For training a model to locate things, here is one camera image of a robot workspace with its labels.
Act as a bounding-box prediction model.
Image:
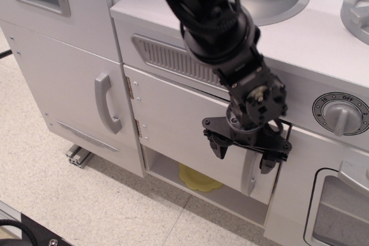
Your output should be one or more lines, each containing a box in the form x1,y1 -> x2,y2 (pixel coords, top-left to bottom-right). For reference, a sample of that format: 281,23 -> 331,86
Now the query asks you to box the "white toy kitchen unit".
1,0 -> 368,245

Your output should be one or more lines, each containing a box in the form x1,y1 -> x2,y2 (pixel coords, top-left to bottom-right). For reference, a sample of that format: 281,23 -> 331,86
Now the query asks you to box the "silver stove burner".
340,0 -> 368,44

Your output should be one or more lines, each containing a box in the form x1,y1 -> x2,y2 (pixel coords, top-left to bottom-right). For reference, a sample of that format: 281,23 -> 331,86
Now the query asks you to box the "white fridge door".
1,21 -> 145,176

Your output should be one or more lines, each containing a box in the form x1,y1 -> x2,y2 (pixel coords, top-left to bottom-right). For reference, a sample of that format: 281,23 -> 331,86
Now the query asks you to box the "yellow scalloped plate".
179,164 -> 223,192

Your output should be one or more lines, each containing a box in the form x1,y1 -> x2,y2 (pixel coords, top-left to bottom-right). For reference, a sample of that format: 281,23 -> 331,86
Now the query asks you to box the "silver fridge emblem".
57,120 -> 120,152

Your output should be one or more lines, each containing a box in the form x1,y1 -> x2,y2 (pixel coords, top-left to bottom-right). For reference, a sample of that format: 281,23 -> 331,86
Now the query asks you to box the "black base with cable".
1,214 -> 72,246

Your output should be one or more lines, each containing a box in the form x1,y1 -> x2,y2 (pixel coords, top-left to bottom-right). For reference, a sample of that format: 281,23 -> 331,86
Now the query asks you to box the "white cabinet door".
123,65 -> 277,204

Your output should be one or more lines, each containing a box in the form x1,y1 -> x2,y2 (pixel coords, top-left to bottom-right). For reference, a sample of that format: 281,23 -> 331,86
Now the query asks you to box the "silver oven door handle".
337,161 -> 368,196

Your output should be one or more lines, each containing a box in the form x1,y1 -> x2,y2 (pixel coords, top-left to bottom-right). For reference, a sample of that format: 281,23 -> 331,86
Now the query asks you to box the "silver timer knob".
312,92 -> 368,137

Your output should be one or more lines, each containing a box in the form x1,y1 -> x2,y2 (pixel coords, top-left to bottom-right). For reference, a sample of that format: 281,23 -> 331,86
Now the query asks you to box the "aluminium extrusion bar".
66,145 -> 94,169

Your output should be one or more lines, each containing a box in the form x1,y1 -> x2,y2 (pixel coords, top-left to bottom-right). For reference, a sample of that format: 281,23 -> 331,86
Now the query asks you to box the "silver fridge door handle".
94,73 -> 122,134

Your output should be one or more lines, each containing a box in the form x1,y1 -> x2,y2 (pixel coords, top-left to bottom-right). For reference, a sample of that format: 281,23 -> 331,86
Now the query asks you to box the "silver cabinet door handle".
240,150 -> 258,196

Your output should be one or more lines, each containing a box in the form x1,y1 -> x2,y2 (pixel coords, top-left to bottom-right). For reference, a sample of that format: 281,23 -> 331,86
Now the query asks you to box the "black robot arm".
166,0 -> 292,174

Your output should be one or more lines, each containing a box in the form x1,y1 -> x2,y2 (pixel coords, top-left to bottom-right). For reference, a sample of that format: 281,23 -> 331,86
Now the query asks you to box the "silver vent grille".
131,34 -> 223,88

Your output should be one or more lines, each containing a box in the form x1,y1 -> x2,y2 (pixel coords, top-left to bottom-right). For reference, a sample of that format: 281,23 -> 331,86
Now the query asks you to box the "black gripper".
202,117 -> 292,174

